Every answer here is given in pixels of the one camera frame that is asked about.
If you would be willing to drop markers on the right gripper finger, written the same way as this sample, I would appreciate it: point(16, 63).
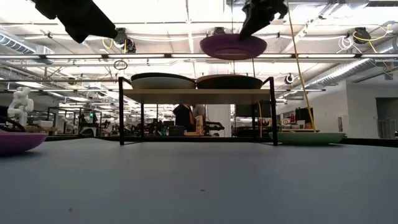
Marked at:
point(253, 25)

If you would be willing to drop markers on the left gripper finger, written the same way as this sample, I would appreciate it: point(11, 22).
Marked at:
point(90, 29)

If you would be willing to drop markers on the purple plate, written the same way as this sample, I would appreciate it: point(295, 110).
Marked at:
point(18, 143)
point(230, 49)

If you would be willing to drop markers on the cream white plate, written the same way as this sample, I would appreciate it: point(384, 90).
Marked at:
point(163, 84)

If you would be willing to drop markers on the pale green plate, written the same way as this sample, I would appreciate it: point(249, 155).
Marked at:
point(308, 138)

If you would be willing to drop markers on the dark round ceiling fixture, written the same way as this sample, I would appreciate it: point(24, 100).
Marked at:
point(131, 46)

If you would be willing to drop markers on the black monitor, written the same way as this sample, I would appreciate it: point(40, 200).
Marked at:
point(245, 110)
point(304, 114)

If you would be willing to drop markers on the white robot figure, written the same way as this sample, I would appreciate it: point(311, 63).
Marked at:
point(21, 105)

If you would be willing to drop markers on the yellow printed box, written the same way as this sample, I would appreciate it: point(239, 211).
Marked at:
point(199, 124)

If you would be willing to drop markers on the silver ventilation duct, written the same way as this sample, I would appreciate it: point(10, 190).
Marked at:
point(348, 73)
point(15, 45)

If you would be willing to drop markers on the wooden shelf with black frame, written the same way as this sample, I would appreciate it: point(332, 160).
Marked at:
point(199, 96)

